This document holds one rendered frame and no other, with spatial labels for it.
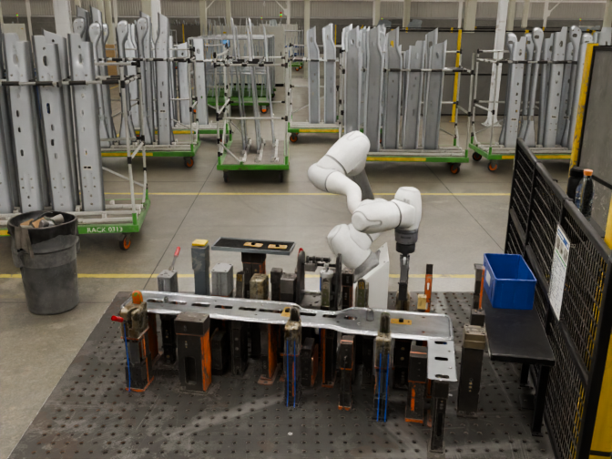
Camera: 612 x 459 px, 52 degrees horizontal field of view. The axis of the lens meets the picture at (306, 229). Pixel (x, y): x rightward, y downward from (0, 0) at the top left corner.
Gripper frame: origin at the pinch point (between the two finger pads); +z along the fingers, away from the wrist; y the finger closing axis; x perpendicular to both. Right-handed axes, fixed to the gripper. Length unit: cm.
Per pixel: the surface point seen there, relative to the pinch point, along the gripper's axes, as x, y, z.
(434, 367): 13.0, 33.0, 14.0
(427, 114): 10, -740, 28
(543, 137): 189, -794, 65
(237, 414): -60, 31, 44
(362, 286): -17.4, -14.3, 5.9
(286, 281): -50, -16, 7
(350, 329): -19.3, 10.1, 14.0
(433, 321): 13.0, -3.5, 13.9
